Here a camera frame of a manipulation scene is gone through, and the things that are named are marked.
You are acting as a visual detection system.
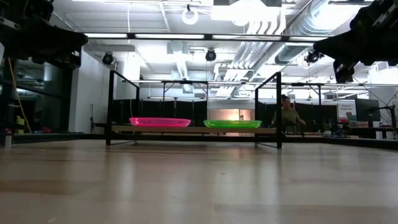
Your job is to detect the white poster sign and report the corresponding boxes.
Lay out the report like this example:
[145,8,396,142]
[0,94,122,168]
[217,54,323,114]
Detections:
[338,102,357,121]

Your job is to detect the black metal wooden board shelf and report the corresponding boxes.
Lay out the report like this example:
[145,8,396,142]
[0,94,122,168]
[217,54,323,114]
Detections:
[105,70,283,149]

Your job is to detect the black aluminium rig frame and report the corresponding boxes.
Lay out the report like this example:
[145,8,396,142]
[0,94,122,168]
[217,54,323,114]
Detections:
[9,133,398,151]

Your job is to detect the black computer monitor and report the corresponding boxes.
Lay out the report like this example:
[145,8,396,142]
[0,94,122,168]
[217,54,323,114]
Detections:
[354,98,381,123]

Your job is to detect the white ring ceiling fixture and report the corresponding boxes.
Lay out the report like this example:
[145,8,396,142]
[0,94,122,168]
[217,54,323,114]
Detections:
[182,7,199,26]

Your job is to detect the overhead LED light bar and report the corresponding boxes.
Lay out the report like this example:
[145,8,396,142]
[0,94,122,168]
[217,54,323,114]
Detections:
[83,32,330,43]

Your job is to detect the black background rig frame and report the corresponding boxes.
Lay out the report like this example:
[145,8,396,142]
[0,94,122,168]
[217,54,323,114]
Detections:
[161,79,210,105]

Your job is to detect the yellow cable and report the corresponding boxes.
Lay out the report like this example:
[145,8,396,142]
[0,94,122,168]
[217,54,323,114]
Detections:
[7,57,33,134]

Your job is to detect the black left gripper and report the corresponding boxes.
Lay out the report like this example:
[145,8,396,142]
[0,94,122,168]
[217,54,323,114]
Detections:
[0,0,89,68]

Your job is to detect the person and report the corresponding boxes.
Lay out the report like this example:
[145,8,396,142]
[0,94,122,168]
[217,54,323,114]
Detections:
[272,94,307,131]

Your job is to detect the silver ventilation duct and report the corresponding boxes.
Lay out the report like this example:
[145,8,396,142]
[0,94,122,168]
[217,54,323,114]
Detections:
[275,0,358,65]

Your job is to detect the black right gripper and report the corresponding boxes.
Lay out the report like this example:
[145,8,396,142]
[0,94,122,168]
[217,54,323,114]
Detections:
[313,0,398,83]

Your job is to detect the black room divider panels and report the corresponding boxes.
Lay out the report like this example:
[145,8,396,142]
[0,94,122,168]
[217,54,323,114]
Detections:
[112,98,208,127]
[257,101,339,133]

